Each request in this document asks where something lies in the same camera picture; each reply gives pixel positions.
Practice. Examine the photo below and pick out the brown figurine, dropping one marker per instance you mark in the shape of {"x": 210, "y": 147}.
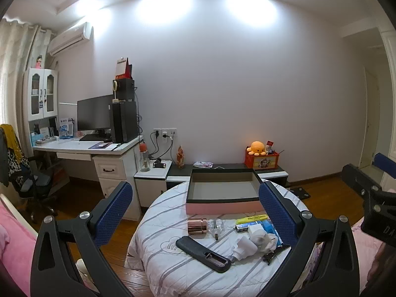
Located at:
{"x": 180, "y": 157}

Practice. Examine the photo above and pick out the white bedside cabinet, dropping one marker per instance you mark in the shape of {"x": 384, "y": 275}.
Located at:
{"x": 151, "y": 188}

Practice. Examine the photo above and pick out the orange octopus plush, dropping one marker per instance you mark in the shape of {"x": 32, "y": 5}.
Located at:
{"x": 256, "y": 148}

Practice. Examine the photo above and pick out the black and white low cabinet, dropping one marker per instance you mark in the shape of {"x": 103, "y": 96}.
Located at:
{"x": 272, "y": 173}

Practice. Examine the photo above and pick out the red desk calendar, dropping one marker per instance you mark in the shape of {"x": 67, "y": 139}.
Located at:
{"x": 123, "y": 69}

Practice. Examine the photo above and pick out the small black device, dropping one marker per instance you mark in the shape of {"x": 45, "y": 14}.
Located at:
{"x": 159, "y": 164}

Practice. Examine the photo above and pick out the patterned clothes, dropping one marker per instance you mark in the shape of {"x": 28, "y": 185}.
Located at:
{"x": 10, "y": 154}

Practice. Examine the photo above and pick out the white plug charger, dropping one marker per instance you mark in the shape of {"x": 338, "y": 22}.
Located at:
{"x": 256, "y": 230}

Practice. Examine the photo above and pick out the white desk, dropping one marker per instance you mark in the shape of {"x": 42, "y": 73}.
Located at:
{"x": 111, "y": 170}

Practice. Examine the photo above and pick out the white air conditioner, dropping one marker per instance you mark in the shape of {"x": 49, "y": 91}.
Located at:
{"x": 69, "y": 38}

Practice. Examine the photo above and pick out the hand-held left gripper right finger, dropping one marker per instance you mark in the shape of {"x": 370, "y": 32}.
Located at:
{"x": 275, "y": 212}

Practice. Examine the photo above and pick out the dark hair clip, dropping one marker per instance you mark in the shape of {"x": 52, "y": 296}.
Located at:
{"x": 275, "y": 253}

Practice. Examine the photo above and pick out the small pink doll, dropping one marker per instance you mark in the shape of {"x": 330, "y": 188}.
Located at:
{"x": 39, "y": 62}

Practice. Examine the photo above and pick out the black floor scale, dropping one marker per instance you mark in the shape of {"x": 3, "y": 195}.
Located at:
{"x": 299, "y": 192}

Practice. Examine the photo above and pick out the small white desk fan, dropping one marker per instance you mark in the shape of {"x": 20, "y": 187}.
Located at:
{"x": 115, "y": 91}

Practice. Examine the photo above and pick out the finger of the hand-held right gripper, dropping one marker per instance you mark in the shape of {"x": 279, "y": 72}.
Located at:
{"x": 359, "y": 179}
{"x": 385, "y": 163}

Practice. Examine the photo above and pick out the black glasses case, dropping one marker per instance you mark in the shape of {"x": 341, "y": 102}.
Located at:
{"x": 198, "y": 252}

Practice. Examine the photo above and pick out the blue tube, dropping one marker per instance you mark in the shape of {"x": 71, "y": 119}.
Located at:
{"x": 270, "y": 227}

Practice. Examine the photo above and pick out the patterned cloth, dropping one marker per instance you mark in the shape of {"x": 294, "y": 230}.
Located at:
{"x": 203, "y": 164}

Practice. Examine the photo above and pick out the black computer tower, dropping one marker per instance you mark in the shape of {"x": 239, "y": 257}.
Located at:
{"x": 123, "y": 122}

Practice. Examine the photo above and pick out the red cap water bottle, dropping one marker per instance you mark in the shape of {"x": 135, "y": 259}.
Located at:
{"x": 144, "y": 159}

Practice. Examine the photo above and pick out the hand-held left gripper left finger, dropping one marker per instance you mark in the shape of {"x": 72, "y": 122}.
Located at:
{"x": 115, "y": 213}

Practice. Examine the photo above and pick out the pink box with black rim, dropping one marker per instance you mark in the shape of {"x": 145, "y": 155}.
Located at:
{"x": 222, "y": 207}

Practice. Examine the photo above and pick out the pale curtain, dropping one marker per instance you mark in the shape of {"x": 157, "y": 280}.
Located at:
{"x": 15, "y": 68}

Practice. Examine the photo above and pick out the white wall socket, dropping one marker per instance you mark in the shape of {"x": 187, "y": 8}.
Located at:
{"x": 165, "y": 133}

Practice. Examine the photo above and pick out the white glass-door cabinet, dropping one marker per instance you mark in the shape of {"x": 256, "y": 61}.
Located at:
{"x": 40, "y": 92}

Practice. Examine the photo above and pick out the pink blanket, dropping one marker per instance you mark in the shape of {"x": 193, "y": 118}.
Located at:
{"x": 15, "y": 244}
{"x": 368, "y": 253}

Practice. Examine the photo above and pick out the clear glass bottle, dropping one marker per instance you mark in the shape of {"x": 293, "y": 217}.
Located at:
{"x": 215, "y": 227}

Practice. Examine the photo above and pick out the black office chair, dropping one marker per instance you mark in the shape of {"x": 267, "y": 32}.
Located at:
{"x": 34, "y": 185}

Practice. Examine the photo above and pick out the white door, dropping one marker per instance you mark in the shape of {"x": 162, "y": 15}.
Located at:
{"x": 369, "y": 117}

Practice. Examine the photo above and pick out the white rounded plastic item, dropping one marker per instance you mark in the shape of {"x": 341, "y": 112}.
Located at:
{"x": 244, "y": 249}

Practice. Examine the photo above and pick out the orange storage box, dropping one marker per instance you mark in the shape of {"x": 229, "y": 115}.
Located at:
{"x": 263, "y": 161}

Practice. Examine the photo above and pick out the black computer monitor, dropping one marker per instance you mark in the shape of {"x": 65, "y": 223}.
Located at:
{"x": 94, "y": 113}

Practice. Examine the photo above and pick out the blue and white box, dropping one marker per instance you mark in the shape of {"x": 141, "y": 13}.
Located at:
{"x": 66, "y": 128}

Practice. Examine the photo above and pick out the yellow highlighter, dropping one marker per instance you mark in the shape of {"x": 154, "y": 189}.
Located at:
{"x": 250, "y": 219}

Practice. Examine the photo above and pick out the person's right forearm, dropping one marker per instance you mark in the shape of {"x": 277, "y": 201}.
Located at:
{"x": 382, "y": 266}

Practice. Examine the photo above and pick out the black speaker box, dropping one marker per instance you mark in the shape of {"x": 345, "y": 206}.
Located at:
{"x": 125, "y": 89}

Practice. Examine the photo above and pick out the small blue and gold box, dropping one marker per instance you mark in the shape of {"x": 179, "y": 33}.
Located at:
{"x": 242, "y": 228}

